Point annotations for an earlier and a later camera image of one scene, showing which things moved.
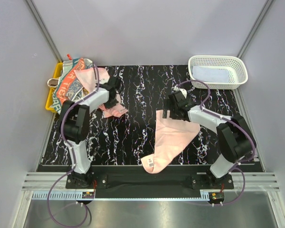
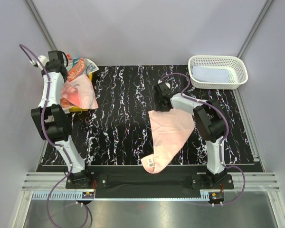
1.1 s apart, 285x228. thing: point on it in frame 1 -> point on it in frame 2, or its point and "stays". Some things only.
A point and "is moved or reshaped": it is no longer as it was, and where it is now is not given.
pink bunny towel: x=88 y=75 -> x=80 y=93
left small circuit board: x=88 y=195 stays
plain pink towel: x=172 y=136 is moved or reshaped
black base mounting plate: x=135 y=179 stays
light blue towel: x=210 y=73 stays
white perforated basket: x=221 y=71 stays
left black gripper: x=112 y=103 -> x=65 y=78
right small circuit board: x=216 y=195 stays
